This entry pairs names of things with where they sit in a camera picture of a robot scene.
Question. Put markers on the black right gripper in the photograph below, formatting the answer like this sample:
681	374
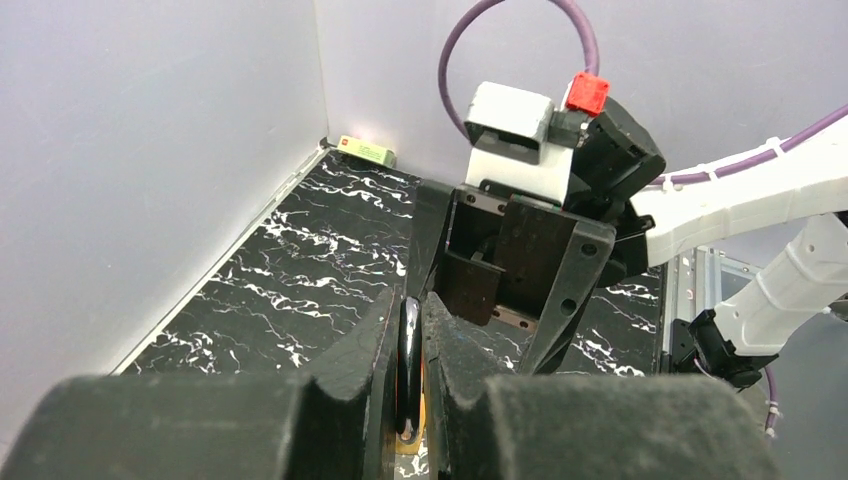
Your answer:
518	257

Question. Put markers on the large brass padlock shackle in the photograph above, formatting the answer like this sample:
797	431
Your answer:
410	400

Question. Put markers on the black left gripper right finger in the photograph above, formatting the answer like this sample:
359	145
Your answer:
486	422

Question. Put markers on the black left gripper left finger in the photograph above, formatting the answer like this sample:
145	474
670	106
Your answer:
332	418

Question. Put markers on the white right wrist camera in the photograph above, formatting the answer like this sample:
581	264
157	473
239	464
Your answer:
523	141

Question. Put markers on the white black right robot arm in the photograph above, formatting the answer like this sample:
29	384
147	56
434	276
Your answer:
802	177

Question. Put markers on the aluminium frame profile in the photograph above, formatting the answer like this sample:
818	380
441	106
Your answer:
694	281

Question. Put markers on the green white box in corner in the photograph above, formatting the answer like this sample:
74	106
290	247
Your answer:
367	151

